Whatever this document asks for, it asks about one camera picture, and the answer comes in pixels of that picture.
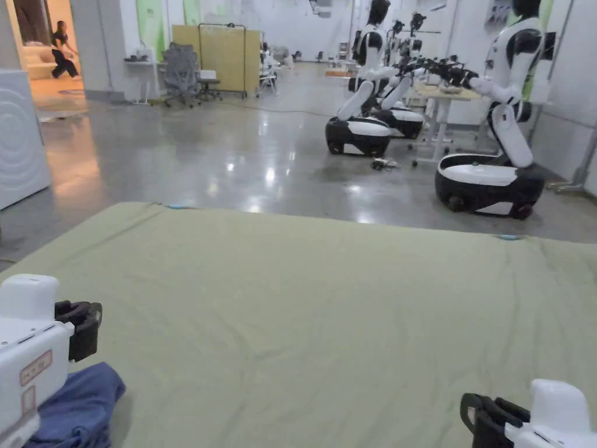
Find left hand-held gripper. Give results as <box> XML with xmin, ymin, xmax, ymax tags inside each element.
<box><xmin>0</xmin><ymin>274</ymin><xmax>103</xmax><ymax>448</ymax></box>

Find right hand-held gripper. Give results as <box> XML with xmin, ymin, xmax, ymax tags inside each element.
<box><xmin>460</xmin><ymin>379</ymin><xmax>597</xmax><ymax>448</ymax></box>

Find dark blue shirt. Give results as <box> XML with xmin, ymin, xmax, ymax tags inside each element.
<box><xmin>27</xmin><ymin>361</ymin><xmax>127</xmax><ymax>448</ymax></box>

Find white washing machine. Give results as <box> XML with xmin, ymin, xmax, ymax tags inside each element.
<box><xmin>0</xmin><ymin>69</ymin><xmax>52</xmax><ymax>212</ymax></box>

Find bed with pale green sheet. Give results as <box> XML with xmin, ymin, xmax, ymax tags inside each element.
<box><xmin>0</xmin><ymin>201</ymin><xmax>597</xmax><ymax>448</ymax></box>

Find white and black humanoid robot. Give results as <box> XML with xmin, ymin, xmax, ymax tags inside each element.
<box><xmin>373</xmin><ymin>13</ymin><xmax>426</xmax><ymax>140</ymax></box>
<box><xmin>325</xmin><ymin>0</ymin><xmax>394</xmax><ymax>158</ymax></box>
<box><xmin>434</xmin><ymin>0</ymin><xmax>559</xmax><ymax>221</ymax></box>

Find white desk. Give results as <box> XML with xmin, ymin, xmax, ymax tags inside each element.
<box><xmin>123</xmin><ymin>48</ymin><xmax>160</xmax><ymax>106</ymax></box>

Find grey mesh office chair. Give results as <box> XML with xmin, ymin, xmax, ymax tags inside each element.
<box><xmin>161</xmin><ymin>42</ymin><xmax>203</xmax><ymax>109</ymax></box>

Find small grey stool chair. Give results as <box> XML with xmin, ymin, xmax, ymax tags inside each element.
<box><xmin>198</xmin><ymin>69</ymin><xmax>224</xmax><ymax>102</ymax></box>

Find wooden top white-legged table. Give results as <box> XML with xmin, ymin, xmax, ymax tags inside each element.
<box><xmin>408</xmin><ymin>83</ymin><xmax>485</xmax><ymax>163</ymax></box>

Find black metal rolling rack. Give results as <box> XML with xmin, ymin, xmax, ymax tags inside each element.
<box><xmin>197</xmin><ymin>23</ymin><xmax>249</xmax><ymax>100</ymax></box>

